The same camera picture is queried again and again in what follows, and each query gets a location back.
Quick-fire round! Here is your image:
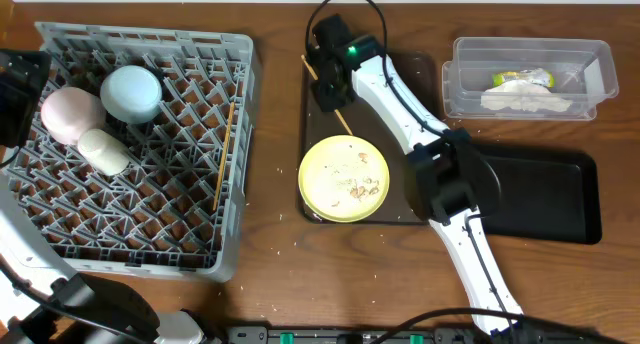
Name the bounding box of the wooden chopstick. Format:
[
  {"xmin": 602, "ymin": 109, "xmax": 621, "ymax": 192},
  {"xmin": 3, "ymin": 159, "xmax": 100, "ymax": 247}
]
[
  {"xmin": 213, "ymin": 102, "xmax": 236, "ymax": 213},
  {"xmin": 301, "ymin": 54, "xmax": 353, "ymax": 136}
]

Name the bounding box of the pink bowl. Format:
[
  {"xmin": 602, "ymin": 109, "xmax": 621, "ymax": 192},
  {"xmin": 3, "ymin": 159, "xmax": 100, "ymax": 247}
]
[{"xmin": 41, "ymin": 87, "xmax": 106, "ymax": 145}]

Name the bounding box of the light blue bowl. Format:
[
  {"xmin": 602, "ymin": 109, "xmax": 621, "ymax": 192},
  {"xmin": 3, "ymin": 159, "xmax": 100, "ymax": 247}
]
[{"xmin": 100, "ymin": 65, "xmax": 162, "ymax": 124}]

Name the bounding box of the cream plastic cup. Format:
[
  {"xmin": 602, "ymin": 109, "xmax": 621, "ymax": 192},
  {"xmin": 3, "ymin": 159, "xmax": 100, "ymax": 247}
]
[{"xmin": 78, "ymin": 129, "xmax": 130, "ymax": 176}]

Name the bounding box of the green snack wrapper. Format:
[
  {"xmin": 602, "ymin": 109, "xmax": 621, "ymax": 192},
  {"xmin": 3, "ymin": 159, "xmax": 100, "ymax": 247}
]
[{"xmin": 492, "ymin": 68, "xmax": 555, "ymax": 88}]

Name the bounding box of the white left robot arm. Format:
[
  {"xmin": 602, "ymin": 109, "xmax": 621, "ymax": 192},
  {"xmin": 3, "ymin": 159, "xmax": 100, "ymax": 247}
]
[{"xmin": 1, "ymin": 49, "xmax": 205, "ymax": 343}]

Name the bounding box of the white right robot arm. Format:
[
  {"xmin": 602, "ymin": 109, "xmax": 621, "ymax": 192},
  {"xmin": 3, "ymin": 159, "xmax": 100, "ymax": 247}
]
[{"xmin": 305, "ymin": 15, "xmax": 522, "ymax": 335}]

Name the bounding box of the dark brown serving tray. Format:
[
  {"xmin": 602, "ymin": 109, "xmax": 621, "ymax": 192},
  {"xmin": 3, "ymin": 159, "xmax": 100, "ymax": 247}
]
[{"xmin": 298, "ymin": 51, "xmax": 444, "ymax": 226}]

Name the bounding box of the yellow plate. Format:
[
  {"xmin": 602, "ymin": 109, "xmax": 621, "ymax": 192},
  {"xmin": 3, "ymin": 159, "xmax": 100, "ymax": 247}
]
[{"xmin": 298, "ymin": 135, "xmax": 391, "ymax": 223}]

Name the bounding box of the clear plastic bin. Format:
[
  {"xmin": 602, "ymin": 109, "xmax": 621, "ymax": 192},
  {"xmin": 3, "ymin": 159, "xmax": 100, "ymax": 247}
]
[{"xmin": 442, "ymin": 37, "xmax": 619, "ymax": 121}]

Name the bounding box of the grey plastic dish rack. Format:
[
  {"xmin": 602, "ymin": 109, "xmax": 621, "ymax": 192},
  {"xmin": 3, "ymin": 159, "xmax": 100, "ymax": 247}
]
[{"xmin": 5, "ymin": 22, "xmax": 261, "ymax": 282}]

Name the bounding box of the black tray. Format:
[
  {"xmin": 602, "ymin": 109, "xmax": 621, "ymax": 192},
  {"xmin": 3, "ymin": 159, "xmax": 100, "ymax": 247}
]
[{"xmin": 476, "ymin": 143, "xmax": 602, "ymax": 245}]

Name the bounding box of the black power strip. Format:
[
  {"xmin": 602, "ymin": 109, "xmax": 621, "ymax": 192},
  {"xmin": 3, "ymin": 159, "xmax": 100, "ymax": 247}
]
[{"xmin": 227, "ymin": 326, "xmax": 482, "ymax": 344}]

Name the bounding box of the black cable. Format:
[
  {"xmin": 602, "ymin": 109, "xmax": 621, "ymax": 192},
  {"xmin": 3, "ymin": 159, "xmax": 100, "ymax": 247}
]
[{"xmin": 367, "ymin": 306, "xmax": 621, "ymax": 344}]

